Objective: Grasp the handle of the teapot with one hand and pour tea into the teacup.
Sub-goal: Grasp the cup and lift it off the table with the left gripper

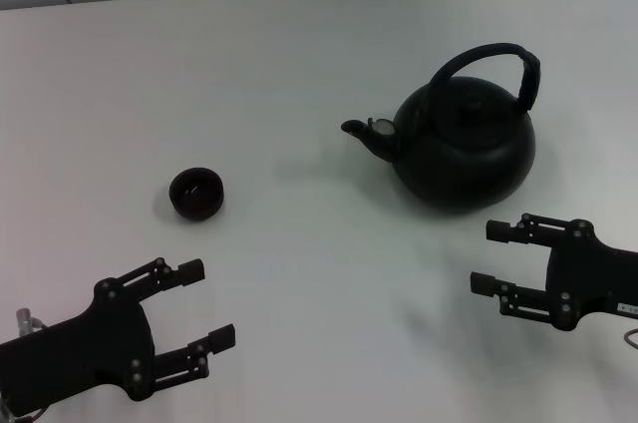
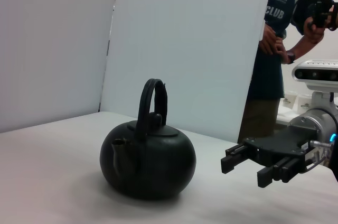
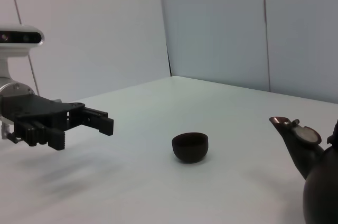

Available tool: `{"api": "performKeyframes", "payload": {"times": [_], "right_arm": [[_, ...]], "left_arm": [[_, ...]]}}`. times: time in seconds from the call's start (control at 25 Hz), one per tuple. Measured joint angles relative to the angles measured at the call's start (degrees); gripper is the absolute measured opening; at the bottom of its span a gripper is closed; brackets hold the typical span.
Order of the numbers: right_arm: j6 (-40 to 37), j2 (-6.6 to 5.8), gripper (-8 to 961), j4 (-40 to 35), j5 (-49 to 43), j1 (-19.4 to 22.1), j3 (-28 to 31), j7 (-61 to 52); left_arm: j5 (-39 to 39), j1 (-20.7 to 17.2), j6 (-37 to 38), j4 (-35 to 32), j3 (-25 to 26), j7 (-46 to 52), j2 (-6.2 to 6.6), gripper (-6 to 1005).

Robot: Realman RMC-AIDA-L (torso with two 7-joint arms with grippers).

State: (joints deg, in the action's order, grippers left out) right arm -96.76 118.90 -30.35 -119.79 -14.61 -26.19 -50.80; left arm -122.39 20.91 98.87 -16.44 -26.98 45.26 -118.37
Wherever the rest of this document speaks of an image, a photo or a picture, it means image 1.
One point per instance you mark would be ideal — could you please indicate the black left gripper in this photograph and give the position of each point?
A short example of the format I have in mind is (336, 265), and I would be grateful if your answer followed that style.
(75, 358)

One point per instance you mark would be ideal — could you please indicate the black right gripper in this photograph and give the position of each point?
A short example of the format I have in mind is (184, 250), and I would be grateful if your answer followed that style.
(598, 278)

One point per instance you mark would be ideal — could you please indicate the small dark teacup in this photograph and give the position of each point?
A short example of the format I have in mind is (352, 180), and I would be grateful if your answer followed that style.
(197, 193)

